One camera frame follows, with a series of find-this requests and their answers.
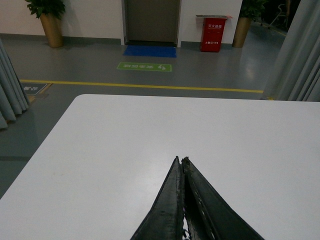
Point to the right potted green plant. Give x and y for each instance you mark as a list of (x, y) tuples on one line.
[(250, 10)]

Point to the dark floor sign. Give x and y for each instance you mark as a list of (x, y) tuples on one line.
[(33, 89)]

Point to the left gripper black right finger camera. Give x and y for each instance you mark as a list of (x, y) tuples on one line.
[(208, 215)]

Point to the grey door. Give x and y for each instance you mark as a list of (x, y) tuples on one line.
[(152, 20)]

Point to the green floor sign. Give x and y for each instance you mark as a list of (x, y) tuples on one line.
[(154, 67)]

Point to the left potted green plant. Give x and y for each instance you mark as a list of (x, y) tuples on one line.
[(50, 13)]

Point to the potted green plant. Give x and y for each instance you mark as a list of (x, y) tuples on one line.
[(250, 10), (50, 13)]

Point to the white office chair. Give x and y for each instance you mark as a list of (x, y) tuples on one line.
[(280, 18)]

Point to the left grey curtain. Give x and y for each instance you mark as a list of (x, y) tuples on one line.
[(13, 99)]

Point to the right grey curtain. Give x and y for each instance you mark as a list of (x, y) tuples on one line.
[(296, 72)]

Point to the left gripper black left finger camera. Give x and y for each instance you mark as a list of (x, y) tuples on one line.
[(164, 221)]

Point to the grey curtain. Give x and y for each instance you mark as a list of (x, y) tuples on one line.
[(296, 72), (13, 99)]

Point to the blue floor mat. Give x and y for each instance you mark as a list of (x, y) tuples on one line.
[(150, 51)]

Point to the red fire extinguisher cabinet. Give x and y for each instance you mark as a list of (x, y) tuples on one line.
[(212, 32)]

